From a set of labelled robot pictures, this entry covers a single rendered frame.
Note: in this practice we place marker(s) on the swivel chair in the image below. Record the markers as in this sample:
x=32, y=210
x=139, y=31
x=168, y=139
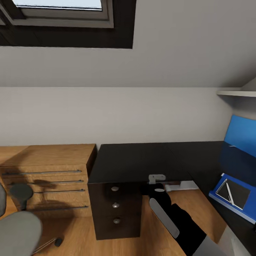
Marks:
x=20, y=232

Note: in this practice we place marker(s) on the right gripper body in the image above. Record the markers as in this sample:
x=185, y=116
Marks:
x=146, y=187

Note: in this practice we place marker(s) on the folder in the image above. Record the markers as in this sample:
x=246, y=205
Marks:
x=249, y=210

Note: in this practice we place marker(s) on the fixed window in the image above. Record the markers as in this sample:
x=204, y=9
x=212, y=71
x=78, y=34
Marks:
x=67, y=23

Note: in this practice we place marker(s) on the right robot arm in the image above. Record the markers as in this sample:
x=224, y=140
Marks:
x=192, y=239

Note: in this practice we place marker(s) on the notebook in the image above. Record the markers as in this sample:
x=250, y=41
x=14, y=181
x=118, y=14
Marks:
x=239, y=193

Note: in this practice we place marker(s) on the room divider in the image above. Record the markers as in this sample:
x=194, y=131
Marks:
x=242, y=134

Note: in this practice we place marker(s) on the pen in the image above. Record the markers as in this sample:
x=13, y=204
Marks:
x=232, y=202

